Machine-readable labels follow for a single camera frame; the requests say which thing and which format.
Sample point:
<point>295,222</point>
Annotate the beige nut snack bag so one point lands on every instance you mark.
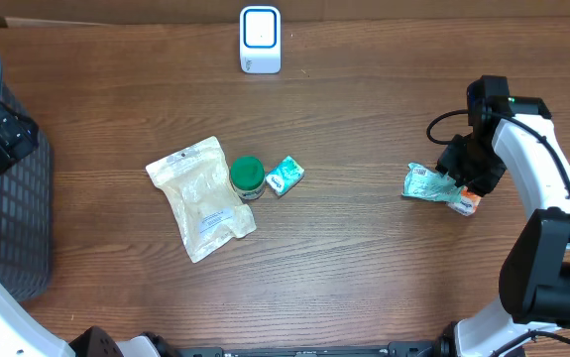
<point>205,206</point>

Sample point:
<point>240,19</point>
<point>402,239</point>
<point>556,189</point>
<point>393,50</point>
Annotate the teal wet wipes pack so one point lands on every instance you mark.
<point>422,183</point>

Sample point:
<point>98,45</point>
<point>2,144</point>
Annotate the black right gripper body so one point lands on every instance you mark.
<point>474,163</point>

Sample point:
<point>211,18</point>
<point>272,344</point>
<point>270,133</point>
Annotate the grey plastic mesh basket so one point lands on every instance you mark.
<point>26,200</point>

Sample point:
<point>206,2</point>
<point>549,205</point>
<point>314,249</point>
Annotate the small teal tissue pack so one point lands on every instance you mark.
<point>285,176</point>

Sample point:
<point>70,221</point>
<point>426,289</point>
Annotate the orange snack packet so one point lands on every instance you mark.
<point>468,203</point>

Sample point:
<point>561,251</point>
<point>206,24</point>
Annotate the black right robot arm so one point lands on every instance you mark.
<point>514,135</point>

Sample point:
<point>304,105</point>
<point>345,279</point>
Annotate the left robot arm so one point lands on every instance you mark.
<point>20,334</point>

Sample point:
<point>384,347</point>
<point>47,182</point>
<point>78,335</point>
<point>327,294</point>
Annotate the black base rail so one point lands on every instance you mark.
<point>304,352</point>

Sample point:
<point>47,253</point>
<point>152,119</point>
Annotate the green cap white bottle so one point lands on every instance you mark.
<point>247,175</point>

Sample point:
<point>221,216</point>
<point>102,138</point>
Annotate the brown cardboard backboard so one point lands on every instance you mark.
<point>220,11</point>

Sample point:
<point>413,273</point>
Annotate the white barcode scanner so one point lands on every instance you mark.
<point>260,39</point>

